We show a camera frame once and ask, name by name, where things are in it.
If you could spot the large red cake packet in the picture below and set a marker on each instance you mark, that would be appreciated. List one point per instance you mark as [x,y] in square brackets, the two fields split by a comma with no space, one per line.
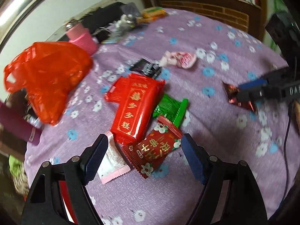
[136,107]

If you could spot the wooden brick-pattern counter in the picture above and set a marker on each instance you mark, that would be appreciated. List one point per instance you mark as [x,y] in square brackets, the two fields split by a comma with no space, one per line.
[211,9]

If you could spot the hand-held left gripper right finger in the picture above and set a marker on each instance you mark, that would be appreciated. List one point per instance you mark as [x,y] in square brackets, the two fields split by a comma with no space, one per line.
[193,159]

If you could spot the green patterned cloth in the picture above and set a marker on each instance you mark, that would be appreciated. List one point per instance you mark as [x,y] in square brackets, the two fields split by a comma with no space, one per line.
[17,171]

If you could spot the red plastic bag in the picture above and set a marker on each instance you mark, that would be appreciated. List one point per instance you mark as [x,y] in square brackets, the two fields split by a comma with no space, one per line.
[51,75]

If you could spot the framed wall picture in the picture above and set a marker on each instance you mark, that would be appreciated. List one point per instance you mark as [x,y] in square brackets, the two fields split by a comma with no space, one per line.
[14,7]

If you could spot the clear bag of items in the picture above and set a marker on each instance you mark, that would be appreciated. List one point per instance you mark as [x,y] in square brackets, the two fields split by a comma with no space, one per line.
[124,27]

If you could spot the maroon rectangular box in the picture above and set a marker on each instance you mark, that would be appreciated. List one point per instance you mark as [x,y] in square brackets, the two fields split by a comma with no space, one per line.
[16,124]

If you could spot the black purple snack packet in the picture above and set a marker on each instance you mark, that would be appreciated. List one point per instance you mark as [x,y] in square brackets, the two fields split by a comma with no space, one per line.
[145,66]

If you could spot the red floral snack packet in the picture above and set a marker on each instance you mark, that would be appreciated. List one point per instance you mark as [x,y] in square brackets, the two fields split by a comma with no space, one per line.
[154,147]

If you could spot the pink knit-sleeved bottle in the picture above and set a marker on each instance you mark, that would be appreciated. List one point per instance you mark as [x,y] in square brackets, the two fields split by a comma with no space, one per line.
[80,38]

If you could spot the thin booklet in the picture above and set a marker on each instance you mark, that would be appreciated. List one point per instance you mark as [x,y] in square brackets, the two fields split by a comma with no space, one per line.
[112,39]

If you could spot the green plastic object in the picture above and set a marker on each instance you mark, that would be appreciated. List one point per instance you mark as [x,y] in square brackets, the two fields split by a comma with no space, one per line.
[280,2]

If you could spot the black sofa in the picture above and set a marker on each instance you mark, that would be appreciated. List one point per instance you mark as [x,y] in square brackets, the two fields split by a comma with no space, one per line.
[98,16]

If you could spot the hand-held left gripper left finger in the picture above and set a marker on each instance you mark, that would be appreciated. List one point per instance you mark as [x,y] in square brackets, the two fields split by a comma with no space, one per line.
[96,159]

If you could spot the white pink-edged snack packet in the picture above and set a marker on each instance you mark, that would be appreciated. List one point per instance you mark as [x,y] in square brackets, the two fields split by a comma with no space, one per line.
[112,161]

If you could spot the green snack packet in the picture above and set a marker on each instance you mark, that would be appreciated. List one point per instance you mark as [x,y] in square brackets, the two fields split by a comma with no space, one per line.
[171,109]

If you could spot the dark red snack packet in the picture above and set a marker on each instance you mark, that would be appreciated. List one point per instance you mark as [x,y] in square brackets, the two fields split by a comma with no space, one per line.
[230,91]

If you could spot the pink white snack packet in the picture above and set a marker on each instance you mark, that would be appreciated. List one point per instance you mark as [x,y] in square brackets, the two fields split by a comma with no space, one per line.
[182,59]

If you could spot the purple floral tablecloth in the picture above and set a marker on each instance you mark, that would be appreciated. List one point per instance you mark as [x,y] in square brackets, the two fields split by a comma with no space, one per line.
[211,131]

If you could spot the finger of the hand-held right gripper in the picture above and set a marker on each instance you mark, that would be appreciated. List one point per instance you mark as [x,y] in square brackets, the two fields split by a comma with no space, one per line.
[260,93]
[254,83]

